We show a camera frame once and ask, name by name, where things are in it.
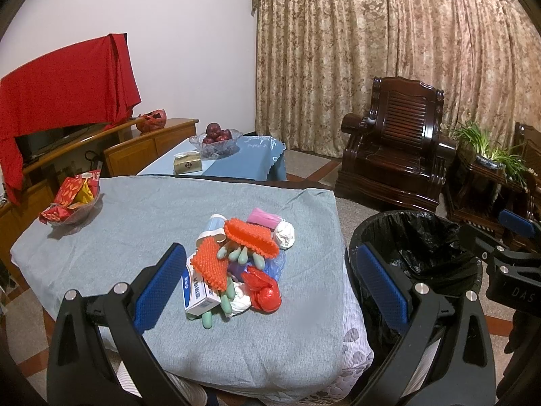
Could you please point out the black lined trash bin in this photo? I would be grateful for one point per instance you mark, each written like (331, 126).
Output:
(426, 248)

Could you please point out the red apples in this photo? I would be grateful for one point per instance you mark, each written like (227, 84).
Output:
(214, 133)

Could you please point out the red plastic bag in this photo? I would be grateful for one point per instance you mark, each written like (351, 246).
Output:
(264, 291)

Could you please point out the glass fruit bowl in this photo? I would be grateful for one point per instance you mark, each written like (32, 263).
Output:
(218, 149)

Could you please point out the tissue box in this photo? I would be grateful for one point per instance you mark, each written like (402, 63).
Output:
(187, 162)

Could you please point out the wooden TV cabinet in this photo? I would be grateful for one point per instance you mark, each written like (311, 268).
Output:
(129, 152)

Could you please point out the potted green plant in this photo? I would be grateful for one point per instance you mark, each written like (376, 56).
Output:
(480, 139)

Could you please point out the blue paper cup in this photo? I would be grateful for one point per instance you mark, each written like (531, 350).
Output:
(214, 228)

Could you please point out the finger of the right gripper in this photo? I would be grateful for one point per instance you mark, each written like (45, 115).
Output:
(526, 228)

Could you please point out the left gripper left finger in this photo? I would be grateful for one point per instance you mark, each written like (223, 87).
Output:
(79, 371)

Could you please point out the red cloth over television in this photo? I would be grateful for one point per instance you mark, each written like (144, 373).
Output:
(90, 82)

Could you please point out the glass snack bowl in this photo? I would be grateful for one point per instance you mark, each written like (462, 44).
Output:
(79, 214)

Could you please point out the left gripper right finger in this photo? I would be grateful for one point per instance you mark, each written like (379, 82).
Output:
(443, 354)

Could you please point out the blue plastic bag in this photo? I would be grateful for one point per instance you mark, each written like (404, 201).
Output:
(273, 268)

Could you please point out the red yellow snack packets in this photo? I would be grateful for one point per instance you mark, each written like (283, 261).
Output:
(73, 193)

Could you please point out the orange foam net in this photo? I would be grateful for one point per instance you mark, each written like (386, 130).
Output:
(256, 238)
(206, 263)

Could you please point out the blue covered coffee table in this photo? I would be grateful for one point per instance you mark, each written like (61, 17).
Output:
(257, 158)

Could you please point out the dark wooden armchair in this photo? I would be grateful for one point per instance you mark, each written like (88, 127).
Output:
(397, 154)

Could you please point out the grey table cloth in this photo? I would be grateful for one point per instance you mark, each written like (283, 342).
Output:
(312, 350)

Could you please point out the green rubber glove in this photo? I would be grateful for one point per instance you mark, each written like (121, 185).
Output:
(236, 298)

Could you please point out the white blue medicine box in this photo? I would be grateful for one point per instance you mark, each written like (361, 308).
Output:
(198, 297)

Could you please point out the dark wooden side table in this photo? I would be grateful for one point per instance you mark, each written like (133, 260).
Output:
(476, 194)

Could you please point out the television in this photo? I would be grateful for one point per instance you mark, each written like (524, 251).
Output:
(34, 146)

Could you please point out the patterned beige curtain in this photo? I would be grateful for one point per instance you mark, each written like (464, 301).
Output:
(316, 60)

